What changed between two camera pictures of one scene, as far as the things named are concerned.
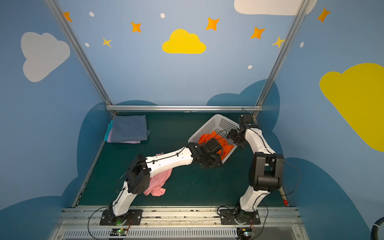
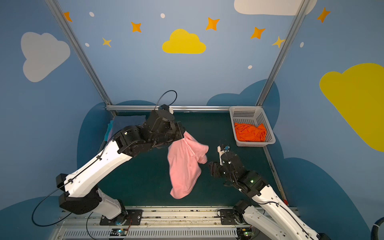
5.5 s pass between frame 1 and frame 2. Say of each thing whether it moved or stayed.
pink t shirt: moved
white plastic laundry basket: moved
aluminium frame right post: stayed
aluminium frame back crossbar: stayed
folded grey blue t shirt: stayed
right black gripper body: moved
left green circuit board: stayed
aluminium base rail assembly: stayed
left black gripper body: moved
